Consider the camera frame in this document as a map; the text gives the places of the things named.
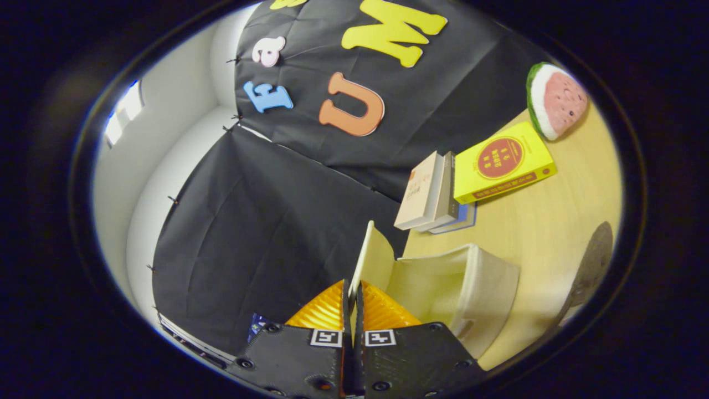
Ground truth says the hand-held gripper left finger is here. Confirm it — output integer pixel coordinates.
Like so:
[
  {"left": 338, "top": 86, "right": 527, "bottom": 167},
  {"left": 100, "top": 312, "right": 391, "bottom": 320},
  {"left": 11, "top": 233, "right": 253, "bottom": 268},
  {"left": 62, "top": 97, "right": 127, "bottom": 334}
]
[{"left": 227, "top": 279, "right": 353, "bottom": 399}]

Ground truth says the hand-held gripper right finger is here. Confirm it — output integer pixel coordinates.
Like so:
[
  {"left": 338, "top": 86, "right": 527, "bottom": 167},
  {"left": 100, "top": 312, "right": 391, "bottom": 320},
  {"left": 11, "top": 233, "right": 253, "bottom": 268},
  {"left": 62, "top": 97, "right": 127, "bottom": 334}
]
[{"left": 354, "top": 280, "right": 488, "bottom": 399}]

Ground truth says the beige fabric storage box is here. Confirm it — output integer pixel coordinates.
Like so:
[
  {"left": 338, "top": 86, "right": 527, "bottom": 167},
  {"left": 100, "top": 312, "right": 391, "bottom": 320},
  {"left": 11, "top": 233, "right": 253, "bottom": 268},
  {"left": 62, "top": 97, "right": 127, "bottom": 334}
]
[{"left": 349, "top": 221, "right": 521, "bottom": 360}]

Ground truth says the brown fuzzy shoe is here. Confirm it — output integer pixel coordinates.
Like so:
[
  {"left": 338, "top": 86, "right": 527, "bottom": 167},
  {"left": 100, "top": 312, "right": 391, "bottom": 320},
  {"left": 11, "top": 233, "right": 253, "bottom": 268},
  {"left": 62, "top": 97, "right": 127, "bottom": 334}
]
[{"left": 557, "top": 222, "right": 614, "bottom": 325}]

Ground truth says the black backdrop cloth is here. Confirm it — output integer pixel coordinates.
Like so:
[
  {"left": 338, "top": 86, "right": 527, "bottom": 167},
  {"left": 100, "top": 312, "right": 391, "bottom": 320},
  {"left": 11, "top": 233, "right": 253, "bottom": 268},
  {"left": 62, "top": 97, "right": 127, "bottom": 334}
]
[{"left": 152, "top": 0, "right": 554, "bottom": 355}]

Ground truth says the blue book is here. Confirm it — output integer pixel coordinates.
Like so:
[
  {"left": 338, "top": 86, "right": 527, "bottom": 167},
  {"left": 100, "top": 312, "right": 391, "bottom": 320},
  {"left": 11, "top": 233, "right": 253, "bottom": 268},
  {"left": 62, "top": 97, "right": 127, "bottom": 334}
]
[{"left": 429, "top": 202, "right": 478, "bottom": 235}]

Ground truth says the grey book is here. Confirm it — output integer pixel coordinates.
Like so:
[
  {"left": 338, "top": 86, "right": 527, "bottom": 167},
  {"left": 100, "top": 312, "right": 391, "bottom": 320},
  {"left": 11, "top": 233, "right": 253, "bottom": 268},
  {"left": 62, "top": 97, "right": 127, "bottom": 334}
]
[{"left": 415, "top": 151, "right": 460, "bottom": 232}]

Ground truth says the beige book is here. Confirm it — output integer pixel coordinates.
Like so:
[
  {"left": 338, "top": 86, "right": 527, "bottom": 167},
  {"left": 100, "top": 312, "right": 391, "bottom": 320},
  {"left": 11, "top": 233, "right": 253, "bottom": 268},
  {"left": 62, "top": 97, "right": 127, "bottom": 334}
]
[{"left": 394, "top": 151, "right": 445, "bottom": 231}]

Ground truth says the yellow book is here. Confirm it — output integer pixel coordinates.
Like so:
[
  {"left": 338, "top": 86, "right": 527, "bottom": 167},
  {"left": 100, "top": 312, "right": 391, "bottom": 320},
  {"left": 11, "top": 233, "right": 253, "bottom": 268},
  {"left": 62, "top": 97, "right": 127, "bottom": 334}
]
[{"left": 453, "top": 121, "right": 558, "bottom": 206}]

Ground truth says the watermelon slice plush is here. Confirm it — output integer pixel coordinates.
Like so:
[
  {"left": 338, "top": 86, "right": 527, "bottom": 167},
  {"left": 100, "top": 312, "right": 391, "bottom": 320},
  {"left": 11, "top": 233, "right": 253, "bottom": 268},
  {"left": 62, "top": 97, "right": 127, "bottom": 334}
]
[{"left": 525, "top": 62, "right": 589, "bottom": 141}]

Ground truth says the bright window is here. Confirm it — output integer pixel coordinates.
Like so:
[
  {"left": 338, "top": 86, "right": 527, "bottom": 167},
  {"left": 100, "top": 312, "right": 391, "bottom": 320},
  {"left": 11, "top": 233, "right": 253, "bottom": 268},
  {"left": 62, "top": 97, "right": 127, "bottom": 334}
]
[{"left": 104, "top": 80, "right": 145, "bottom": 147}]

